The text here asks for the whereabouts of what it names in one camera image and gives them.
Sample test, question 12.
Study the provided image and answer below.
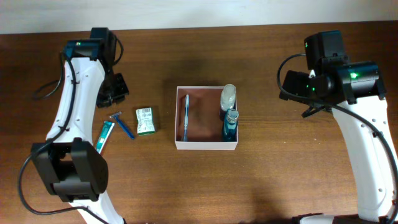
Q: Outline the blue disposable razor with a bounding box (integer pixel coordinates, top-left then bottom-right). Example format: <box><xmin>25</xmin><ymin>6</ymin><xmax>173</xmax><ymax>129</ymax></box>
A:
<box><xmin>109</xmin><ymin>111</ymin><xmax>135</xmax><ymax>139</ymax></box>

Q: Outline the green white soap packet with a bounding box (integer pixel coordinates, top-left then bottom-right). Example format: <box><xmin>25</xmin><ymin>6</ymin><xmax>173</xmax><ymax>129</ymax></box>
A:
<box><xmin>136</xmin><ymin>108</ymin><xmax>155</xmax><ymax>136</ymax></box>

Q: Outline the white spray bottle blue base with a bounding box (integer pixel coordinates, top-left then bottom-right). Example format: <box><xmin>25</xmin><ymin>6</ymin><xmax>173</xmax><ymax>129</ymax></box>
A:
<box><xmin>220</xmin><ymin>84</ymin><xmax>236</xmax><ymax>121</ymax></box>

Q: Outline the blue white toothbrush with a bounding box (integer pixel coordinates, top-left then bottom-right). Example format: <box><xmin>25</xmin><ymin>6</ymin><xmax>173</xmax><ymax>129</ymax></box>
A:
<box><xmin>182</xmin><ymin>95</ymin><xmax>190</xmax><ymax>142</ymax></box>

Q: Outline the teal mouthwash bottle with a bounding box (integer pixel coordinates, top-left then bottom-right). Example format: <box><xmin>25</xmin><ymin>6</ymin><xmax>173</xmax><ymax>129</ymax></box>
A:
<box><xmin>222</xmin><ymin>108</ymin><xmax>239</xmax><ymax>141</ymax></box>

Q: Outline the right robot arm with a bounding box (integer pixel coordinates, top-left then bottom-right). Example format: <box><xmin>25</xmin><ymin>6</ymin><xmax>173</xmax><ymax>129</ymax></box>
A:
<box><xmin>277</xmin><ymin>30</ymin><xmax>397</xmax><ymax>223</ymax></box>

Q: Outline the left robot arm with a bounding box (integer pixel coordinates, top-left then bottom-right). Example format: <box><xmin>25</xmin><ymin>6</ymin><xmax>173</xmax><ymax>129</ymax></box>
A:
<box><xmin>30</xmin><ymin>27</ymin><xmax>129</xmax><ymax>223</ymax></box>

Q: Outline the green white toothpaste tube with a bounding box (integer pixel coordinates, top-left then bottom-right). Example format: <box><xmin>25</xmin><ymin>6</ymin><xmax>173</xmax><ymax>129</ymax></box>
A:
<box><xmin>95</xmin><ymin>121</ymin><xmax>115</xmax><ymax>154</ymax></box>

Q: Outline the white cardboard box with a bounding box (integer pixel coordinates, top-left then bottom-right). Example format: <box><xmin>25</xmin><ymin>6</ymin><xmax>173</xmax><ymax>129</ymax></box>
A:
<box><xmin>174</xmin><ymin>86</ymin><xmax>239</xmax><ymax>151</ymax></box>

